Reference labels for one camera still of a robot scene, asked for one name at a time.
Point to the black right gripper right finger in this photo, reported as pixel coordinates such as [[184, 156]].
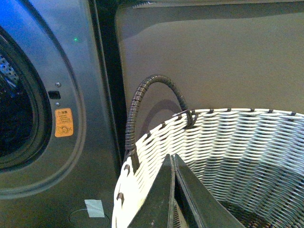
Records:
[[199, 207]]

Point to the white tape piece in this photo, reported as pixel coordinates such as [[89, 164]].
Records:
[[95, 208]]

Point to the grey front-load washing machine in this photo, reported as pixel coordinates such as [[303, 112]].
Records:
[[65, 54]]

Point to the dark wrapped basket handle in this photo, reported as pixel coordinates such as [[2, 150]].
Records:
[[130, 144]]

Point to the steel washing machine drum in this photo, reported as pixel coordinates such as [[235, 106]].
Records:
[[10, 76]]

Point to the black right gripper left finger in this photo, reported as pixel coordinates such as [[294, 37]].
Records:
[[158, 208]]

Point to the white woven laundry basket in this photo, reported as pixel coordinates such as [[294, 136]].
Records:
[[251, 160]]

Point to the orange warning sticker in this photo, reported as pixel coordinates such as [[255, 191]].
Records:
[[64, 125]]

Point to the grey cabinet beside washer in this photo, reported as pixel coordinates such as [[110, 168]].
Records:
[[248, 55]]

